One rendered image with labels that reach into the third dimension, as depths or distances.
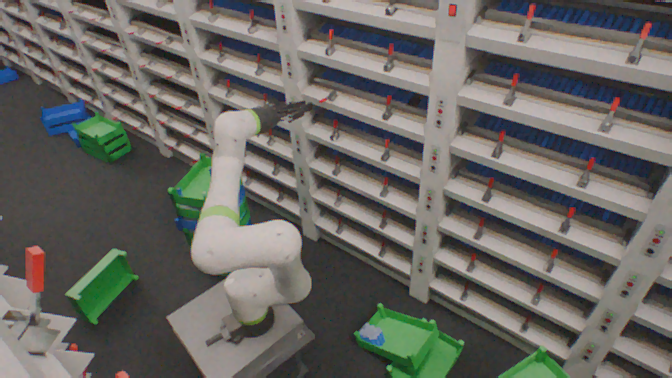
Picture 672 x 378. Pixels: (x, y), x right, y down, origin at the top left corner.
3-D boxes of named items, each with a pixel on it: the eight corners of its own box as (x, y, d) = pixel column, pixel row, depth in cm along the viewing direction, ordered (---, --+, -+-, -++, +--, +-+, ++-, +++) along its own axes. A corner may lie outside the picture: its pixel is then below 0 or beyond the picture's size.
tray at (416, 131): (426, 144, 161) (424, 126, 153) (303, 100, 191) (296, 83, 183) (452, 108, 168) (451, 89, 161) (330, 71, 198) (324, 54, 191)
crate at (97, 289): (82, 320, 211) (95, 325, 209) (64, 294, 199) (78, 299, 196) (127, 274, 233) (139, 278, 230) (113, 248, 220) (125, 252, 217)
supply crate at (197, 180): (211, 209, 197) (206, 196, 192) (172, 202, 202) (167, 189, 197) (240, 170, 220) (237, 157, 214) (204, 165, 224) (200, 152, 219)
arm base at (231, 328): (214, 362, 152) (210, 353, 148) (200, 329, 162) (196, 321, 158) (281, 324, 162) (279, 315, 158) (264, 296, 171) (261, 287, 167)
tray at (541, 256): (597, 304, 150) (608, 288, 139) (437, 230, 180) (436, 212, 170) (617, 257, 158) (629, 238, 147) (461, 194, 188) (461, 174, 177)
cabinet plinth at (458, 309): (584, 384, 178) (588, 378, 175) (228, 186, 288) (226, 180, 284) (594, 355, 187) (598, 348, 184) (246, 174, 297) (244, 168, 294)
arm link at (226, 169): (241, 206, 123) (200, 203, 120) (237, 236, 129) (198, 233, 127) (247, 141, 152) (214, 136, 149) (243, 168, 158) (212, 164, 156)
